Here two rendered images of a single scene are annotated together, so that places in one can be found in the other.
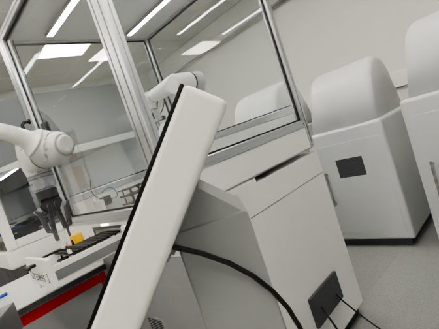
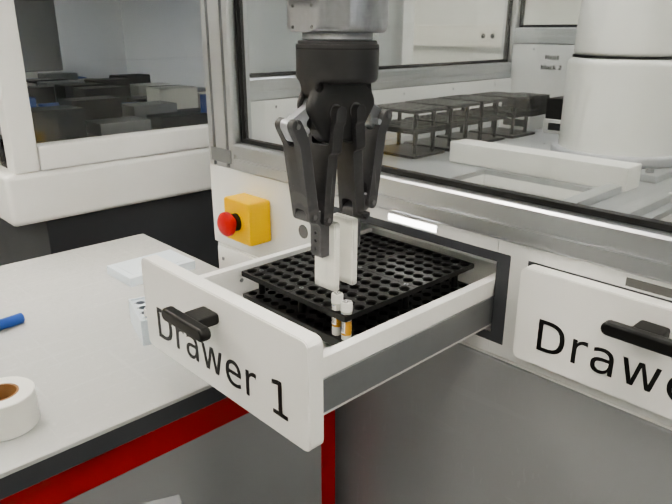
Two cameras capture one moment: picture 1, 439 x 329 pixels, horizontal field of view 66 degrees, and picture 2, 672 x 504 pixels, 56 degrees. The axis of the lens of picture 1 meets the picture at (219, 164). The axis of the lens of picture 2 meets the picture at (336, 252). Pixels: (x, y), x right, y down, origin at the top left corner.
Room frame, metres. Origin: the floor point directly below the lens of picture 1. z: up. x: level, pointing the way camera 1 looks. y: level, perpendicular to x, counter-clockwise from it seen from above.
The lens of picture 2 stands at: (0.69, 0.66, 1.17)
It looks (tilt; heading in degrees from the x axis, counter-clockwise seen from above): 19 degrees down; 0
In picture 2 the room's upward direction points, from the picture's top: straight up
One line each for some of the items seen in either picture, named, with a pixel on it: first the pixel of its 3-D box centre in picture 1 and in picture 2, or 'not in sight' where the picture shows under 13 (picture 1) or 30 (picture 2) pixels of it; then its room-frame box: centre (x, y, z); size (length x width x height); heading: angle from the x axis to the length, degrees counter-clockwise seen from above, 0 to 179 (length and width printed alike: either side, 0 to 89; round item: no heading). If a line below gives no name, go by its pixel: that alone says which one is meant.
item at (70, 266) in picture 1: (92, 249); (364, 293); (1.41, 0.63, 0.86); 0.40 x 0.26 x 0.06; 134
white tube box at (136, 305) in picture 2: not in sight; (178, 313); (1.53, 0.89, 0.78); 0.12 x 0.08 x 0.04; 119
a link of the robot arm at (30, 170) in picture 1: (34, 154); not in sight; (1.27, 0.65, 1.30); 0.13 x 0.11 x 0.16; 54
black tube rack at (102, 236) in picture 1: (89, 249); (359, 291); (1.40, 0.63, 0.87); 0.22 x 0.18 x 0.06; 134
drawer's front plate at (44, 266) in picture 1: (40, 271); (221, 340); (1.26, 0.78, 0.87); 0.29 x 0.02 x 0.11; 44
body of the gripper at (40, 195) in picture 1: (49, 200); (337, 90); (1.28, 0.66, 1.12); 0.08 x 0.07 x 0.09; 134
